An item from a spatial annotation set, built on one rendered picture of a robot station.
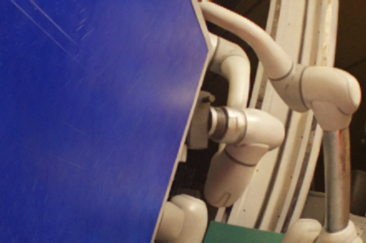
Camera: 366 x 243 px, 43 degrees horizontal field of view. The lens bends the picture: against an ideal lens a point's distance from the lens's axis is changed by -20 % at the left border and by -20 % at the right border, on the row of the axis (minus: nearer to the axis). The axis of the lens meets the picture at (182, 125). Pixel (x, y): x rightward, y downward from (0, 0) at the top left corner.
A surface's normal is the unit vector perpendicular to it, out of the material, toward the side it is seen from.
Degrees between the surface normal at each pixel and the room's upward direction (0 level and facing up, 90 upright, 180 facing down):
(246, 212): 90
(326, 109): 135
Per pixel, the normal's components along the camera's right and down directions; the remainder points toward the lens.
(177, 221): 0.16, -0.19
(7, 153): 0.95, 0.25
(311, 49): -0.33, -0.28
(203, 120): 0.53, -0.09
